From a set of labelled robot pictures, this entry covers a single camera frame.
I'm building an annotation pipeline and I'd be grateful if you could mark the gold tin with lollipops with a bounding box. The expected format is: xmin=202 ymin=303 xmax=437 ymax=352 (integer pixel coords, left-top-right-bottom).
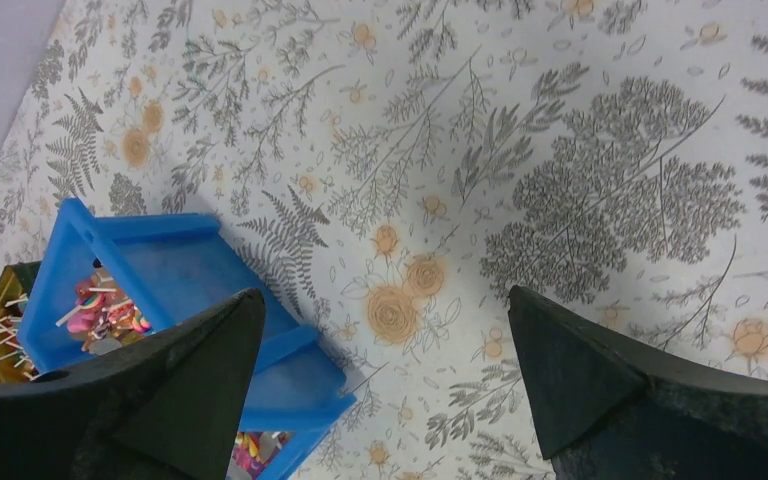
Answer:
xmin=0 ymin=261 xmax=41 ymax=383

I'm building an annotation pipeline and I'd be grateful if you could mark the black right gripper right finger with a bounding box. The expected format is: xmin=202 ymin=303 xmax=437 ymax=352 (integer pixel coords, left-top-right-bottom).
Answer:
xmin=509 ymin=286 xmax=768 ymax=479

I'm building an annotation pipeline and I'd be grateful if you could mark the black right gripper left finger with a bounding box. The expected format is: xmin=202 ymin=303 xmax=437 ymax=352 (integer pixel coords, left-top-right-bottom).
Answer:
xmin=0 ymin=289 xmax=266 ymax=479

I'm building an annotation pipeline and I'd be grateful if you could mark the blue plastic candy bin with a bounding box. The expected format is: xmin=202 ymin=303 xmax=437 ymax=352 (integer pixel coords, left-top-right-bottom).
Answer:
xmin=18 ymin=198 xmax=354 ymax=479

